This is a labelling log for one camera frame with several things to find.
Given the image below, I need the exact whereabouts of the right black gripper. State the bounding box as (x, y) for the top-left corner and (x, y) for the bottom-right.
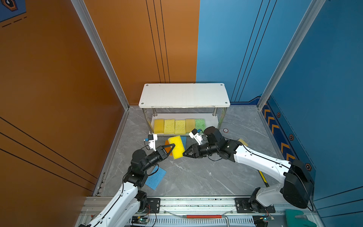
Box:
(181, 143), (219, 159)

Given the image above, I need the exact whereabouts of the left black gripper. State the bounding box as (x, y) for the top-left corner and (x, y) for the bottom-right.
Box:
(141, 144), (174, 175)

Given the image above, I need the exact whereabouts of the light yellow sponge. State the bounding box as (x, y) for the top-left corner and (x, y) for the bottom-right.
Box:
(175, 120), (186, 135)
(164, 119), (175, 134)

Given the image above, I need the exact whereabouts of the thick yellow sponge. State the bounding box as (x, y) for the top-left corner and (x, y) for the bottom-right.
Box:
(154, 119), (164, 134)

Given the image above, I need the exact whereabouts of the dark yellow sponge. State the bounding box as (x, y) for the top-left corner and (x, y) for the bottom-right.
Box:
(185, 119), (196, 133)

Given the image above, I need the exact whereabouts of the green sponge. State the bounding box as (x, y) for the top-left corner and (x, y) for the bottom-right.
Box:
(195, 119), (207, 131)

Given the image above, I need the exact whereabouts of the white two-tier shelf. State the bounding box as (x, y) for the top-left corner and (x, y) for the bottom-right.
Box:
(139, 83), (231, 133)

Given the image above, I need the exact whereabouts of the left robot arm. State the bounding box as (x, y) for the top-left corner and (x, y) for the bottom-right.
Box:
(79, 144), (175, 227)

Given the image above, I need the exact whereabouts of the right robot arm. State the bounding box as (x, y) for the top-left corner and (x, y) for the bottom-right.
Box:
(183, 126), (314, 212)

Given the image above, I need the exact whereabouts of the orange sponge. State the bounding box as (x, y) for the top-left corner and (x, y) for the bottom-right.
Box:
(164, 140), (175, 156)

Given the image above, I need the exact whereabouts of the small blue sponge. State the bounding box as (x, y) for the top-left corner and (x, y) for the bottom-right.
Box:
(181, 136), (187, 149)

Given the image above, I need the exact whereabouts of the large blue sponge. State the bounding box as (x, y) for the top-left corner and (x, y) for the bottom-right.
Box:
(146, 166), (166, 190)

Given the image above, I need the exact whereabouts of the tan yellow sponge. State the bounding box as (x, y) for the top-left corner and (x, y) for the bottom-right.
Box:
(238, 139), (248, 147)

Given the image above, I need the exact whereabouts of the yellow black caliper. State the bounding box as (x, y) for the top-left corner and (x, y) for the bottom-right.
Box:
(258, 170), (269, 187)

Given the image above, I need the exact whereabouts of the left circuit board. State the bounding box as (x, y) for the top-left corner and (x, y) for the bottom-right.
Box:
(130, 216), (150, 226)

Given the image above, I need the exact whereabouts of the circuit board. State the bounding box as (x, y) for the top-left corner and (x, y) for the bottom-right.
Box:
(259, 216), (275, 226)
(130, 216), (150, 226)

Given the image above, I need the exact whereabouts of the right circuit board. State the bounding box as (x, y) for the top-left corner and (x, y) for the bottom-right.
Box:
(259, 216), (275, 226)

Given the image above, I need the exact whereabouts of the green glove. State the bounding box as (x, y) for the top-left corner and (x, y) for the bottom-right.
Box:
(285, 209), (317, 227)

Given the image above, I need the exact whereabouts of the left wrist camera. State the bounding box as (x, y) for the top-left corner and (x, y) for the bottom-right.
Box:
(144, 134), (157, 151)

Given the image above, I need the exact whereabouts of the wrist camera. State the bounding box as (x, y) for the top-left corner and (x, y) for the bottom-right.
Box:
(189, 129), (204, 145)
(144, 134), (157, 151)

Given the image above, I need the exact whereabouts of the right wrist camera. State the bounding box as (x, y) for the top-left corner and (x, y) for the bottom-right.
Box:
(189, 129), (204, 145)

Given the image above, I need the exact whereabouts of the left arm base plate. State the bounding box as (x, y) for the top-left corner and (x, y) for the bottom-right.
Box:
(140, 197), (161, 214)

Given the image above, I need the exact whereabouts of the red handled tool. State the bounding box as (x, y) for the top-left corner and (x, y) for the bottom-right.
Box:
(183, 215), (222, 219)

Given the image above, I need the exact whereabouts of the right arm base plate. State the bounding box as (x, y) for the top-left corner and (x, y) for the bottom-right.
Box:
(234, 197), (276, 213)

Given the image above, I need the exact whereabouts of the left aluminium frame post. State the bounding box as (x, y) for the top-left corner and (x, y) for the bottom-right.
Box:
(70, 0), (130, 110)

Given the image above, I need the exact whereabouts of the aluminium frame post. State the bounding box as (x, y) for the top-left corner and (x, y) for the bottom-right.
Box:
(70, 0), (130, 110)
(257, 0), (326, 111)

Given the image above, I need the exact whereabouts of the right aluminium frame post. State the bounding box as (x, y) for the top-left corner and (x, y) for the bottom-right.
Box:
(257, 0), (326, 111)

